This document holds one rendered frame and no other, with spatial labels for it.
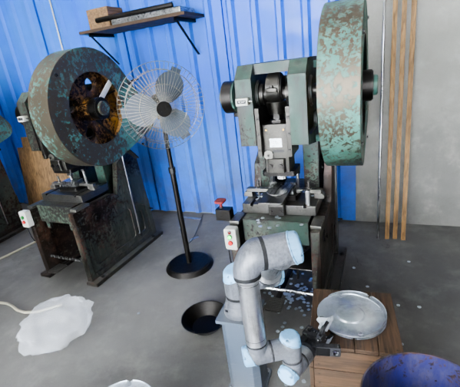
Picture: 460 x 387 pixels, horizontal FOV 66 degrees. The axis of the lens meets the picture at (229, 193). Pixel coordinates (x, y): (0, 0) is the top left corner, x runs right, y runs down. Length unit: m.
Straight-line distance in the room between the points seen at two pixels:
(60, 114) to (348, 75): 1.75
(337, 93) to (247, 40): 1.81
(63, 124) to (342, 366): 2.09
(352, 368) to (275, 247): 0.77
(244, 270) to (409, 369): 0.73
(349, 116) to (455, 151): 1.79
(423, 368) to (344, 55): 1.24
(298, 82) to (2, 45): 3.91
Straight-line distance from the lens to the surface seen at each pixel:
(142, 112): 2.45
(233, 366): 1.87
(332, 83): 1.62
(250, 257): 1.16
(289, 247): 1.18
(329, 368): 1.77
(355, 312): 1.78
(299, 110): 1.94
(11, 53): 5.01
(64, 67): 2.61
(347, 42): 1.66
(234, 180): 3.59
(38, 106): 2.55
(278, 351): 1.40
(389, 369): 1.55
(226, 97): 2.09
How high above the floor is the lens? 1.53
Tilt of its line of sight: 20 degrees down
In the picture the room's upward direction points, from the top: 7 degrees counter-clockwise
